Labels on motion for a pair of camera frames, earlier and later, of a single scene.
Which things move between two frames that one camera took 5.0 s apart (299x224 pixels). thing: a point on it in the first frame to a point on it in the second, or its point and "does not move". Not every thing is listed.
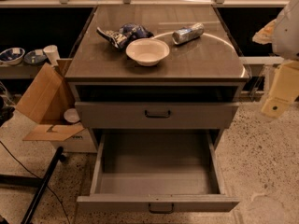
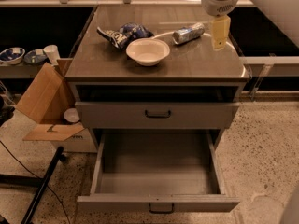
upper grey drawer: [154, 115] does not move
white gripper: [287, 35] to [219, 5]
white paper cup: [52, 54] does not move
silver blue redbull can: [187, 34] does not move
